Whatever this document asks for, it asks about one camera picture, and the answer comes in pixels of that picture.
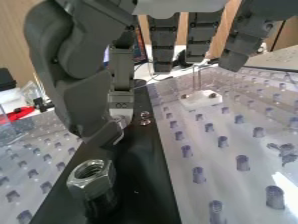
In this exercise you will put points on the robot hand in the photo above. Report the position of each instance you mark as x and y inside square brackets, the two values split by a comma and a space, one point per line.
[80, 60]

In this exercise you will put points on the red tray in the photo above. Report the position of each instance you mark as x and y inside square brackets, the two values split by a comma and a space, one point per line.
[15, 116]

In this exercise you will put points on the small white block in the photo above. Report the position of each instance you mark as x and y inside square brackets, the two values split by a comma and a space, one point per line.
[200, 99]

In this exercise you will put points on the large steel hex nut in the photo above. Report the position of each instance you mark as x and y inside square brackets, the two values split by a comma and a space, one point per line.
[91, 181]

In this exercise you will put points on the black plate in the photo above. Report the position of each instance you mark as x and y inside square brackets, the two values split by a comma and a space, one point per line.
[142, 173]

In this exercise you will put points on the clear box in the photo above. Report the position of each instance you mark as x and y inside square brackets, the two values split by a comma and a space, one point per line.
[231, 140]

